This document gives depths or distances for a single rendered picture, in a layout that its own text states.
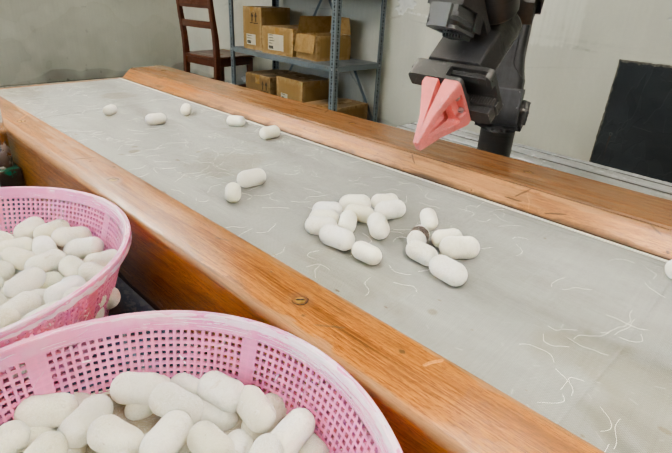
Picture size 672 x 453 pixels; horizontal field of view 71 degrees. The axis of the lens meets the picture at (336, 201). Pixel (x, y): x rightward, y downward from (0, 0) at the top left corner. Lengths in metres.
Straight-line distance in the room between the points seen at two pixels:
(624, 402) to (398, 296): 0.17
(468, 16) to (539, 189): 0.22
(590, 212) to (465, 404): 0.35
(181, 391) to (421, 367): 0.14
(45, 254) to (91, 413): 0.20
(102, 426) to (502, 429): 0.21
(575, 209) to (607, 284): 0.13
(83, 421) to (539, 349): 0.29
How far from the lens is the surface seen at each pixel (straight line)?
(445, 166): 0.65
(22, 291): 0.45
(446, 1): 0.54
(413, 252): 0.44
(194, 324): 0.33
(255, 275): 0.37
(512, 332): 0.39
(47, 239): 0.51
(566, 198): 0.60
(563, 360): 0.38
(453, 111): 0.57
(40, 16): 4.86
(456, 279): 0.41
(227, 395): 0.31
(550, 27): 2.62
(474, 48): 0.58
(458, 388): 0.29
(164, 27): 5.22
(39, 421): 0.34
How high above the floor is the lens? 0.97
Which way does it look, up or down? 24 degrees down
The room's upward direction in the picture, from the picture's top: 3 degrees clockwise
